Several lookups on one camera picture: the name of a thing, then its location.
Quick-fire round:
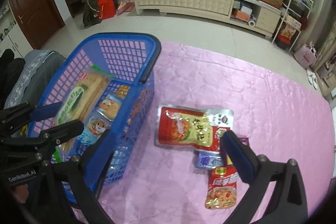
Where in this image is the black and red box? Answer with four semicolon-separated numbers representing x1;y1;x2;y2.
274;35;293;50

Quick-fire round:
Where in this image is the red packet with yellow label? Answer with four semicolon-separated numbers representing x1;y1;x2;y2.
155;103;235;152

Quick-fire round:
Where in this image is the purple snack packet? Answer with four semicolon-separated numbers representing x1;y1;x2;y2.
219;136;249;164

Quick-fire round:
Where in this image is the red bag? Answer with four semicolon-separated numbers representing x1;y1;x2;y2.
97;0;117;20

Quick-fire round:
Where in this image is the green label cracker packet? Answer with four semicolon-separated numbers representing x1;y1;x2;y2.
52;65;116;164

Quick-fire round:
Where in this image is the orange brown snack packet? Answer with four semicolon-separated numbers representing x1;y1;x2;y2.
115;85;131;97

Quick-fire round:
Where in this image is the orange printed box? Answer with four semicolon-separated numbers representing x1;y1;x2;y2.
280;23;297;39

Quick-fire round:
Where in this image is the small blue purple packet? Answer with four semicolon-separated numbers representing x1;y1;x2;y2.
194;150;225;169

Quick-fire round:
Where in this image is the grey cloth with crown print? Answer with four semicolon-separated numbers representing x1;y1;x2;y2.
5;49;66;114

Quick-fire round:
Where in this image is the pink quilted table cover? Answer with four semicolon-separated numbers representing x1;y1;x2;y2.
71;42;336;224

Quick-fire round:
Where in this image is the blue cartoon snack packet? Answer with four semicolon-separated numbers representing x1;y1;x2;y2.
79;114;113;146

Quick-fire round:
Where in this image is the pink bag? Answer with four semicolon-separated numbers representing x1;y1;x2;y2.
293;42;318;69

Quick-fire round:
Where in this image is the white metal shelf rack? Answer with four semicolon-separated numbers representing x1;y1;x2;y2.
272;0;314;53

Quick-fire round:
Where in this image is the brown wooden door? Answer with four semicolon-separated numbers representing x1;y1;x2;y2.
7;0;66;50

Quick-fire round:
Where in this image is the clear tiger print packet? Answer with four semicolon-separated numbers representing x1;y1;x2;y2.
98;94;122;120

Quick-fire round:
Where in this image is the blue plastic basket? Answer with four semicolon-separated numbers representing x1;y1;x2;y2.
26;32;162;205

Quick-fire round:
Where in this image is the dark brown bag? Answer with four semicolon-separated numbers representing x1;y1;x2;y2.
83;0;101;28

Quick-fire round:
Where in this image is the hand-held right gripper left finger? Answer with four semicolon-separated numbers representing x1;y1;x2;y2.
33;129;117;224

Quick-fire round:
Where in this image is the patterned beige curtain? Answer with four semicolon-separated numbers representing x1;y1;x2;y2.
315;12;336;72

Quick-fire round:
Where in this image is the black cloth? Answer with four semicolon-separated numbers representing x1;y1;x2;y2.
0;48;25;109

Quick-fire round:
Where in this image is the red noodle snack packet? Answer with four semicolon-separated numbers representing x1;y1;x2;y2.
205;165;238;210

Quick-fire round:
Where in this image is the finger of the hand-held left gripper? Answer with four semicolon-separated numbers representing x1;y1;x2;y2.
0;119;85;161
0;102;63;125

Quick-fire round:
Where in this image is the blue and white box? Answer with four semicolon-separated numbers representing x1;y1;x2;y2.
239;2;254;15

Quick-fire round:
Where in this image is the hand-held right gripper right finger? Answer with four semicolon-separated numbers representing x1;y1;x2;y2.
221;131;308;224

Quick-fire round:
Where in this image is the orange flat box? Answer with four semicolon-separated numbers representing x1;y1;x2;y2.
231;10;251;22

